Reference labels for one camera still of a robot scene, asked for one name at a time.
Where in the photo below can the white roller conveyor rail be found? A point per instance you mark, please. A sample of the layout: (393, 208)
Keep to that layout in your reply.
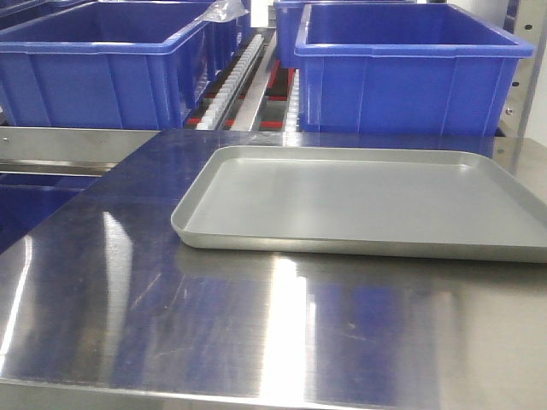
(215, 115)

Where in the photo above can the blue bin rear right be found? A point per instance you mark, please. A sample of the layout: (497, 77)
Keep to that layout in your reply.
(288, 30)

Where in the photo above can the grey metal tray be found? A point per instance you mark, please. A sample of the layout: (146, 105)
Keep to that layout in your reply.
(351, 201)

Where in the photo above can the blue bin rear left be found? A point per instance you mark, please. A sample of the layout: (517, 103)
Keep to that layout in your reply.
(228, 37)

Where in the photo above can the clear plastic bag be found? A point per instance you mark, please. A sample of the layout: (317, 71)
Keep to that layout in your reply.
(222, 11)

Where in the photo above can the blue plastic bin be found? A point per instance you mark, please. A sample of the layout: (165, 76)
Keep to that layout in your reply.
(122, 65)
(459, 90)

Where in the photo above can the blue plastic bin left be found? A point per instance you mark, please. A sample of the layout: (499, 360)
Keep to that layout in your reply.
(122, 65)

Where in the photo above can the steel shelf upright post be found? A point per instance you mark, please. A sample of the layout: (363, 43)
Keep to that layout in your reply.
(529, 24)

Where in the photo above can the blue plastic bin right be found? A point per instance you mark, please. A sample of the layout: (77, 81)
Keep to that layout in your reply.
(459, 90)

